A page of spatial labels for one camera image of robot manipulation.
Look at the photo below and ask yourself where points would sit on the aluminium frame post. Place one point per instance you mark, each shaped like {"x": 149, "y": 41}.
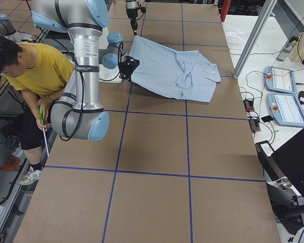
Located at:
{"x": 255, "y": 33}

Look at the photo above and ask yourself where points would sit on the blue teach pendant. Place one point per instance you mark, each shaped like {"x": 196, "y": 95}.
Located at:
{"x": 280, "y": 80}
{"x": 286, "y": 109}

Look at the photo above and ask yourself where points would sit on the black power adapter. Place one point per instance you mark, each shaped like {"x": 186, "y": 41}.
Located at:
{"x": 301, "y": 97}

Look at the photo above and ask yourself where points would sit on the black monitor stand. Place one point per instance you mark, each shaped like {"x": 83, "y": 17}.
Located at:
{"x": 287, "y": 205}

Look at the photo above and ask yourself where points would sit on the white sneaker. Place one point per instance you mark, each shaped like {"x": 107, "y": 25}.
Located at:
{"x": 30, "y": 177}

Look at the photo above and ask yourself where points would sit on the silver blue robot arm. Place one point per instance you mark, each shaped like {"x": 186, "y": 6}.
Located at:
{"x": 132, "y": 8}
{"x": 78, "y": 113}

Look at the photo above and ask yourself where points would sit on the red cylinder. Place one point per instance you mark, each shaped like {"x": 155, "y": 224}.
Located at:
{"x": 225, "y": 9}

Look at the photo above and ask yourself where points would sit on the orange box on floor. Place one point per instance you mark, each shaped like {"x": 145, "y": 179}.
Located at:
{"x": 11, "y": 163}

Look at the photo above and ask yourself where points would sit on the far blue teach pendant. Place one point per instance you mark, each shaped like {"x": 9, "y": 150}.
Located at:
{"x": 280, "y": 80}

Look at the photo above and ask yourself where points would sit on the person in yellow shirt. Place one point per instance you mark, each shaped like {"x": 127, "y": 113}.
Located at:
{"x": 39, "y": 72}

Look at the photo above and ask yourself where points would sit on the clear plastic bag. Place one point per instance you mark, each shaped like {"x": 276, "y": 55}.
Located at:
{"x": 236, "y": 39}

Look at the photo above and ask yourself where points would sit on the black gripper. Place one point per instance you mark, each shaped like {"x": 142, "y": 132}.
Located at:
{"x": 132, "y": 14}
{"x": 123, "y": 67}

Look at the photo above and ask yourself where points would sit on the clear water bottle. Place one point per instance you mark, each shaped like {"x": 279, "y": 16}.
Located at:
{"x": 288, "y": 46}

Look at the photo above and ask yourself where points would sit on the green handled tool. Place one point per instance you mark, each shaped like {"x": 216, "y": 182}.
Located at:
{"x": 41, "y": 115}

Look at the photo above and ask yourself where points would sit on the brown table cover mat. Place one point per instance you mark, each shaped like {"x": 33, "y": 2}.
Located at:
{"x": 167, "y": 170}

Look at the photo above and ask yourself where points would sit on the near blue teach pendant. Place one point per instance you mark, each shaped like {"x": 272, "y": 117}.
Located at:
{"x": 286, "y": 109}

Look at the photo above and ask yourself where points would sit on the black device with label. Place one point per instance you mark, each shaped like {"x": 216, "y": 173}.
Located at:
{"x": 264, "y": 150}

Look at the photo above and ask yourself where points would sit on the black laptop screen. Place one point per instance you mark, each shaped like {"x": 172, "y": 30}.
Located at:
{"x": 290, "y": 159}

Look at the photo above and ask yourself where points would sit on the light blue button-up shirt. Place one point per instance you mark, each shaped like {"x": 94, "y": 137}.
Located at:
{"x": 182, "y": 75}

